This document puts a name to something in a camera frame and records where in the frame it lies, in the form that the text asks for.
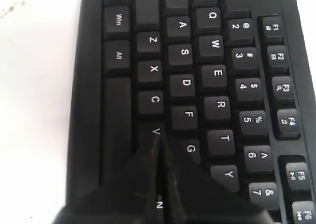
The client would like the black acer keyboard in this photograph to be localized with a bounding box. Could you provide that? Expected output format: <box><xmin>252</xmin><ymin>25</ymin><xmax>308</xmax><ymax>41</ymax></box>
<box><xmin>66</xmin><ymin>0</ymin><xmax>316</xmax><ymax>224</ymax></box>

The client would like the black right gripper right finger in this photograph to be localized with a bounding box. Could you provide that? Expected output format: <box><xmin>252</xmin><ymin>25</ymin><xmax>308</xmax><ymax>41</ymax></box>
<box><xmin>159</xmin><ymin>137</ymin><xmax>274</xmax><ymax>224</ymax></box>

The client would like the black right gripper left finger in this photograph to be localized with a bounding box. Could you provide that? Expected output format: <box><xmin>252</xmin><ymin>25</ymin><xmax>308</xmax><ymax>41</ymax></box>
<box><xmin>53</xmin><ymin>134</ymin><xmax>164</xmax><ymax>224</ymax></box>

